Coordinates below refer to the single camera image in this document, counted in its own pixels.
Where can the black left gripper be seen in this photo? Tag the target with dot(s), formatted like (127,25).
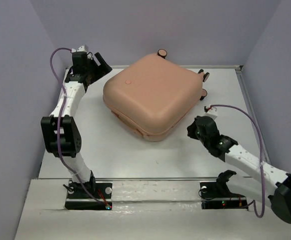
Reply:
(102,70)

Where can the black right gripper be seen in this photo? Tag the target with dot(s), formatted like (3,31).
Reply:
(190,129)

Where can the pink hard-shell suitcase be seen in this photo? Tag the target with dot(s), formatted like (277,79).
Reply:
(152,95)

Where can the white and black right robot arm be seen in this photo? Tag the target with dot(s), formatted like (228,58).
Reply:
(275,183)

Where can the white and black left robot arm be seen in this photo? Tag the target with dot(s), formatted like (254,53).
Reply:
(61,135)

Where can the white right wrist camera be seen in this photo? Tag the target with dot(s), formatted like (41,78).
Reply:
(211,112)

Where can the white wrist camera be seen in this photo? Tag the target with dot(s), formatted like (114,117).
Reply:
(211,112)
(82,48)

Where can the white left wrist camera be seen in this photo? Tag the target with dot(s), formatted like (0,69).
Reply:
(82,48)

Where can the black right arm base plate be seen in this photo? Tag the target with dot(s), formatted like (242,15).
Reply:
(214,197)

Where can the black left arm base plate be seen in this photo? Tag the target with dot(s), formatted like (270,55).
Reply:
(78,199)

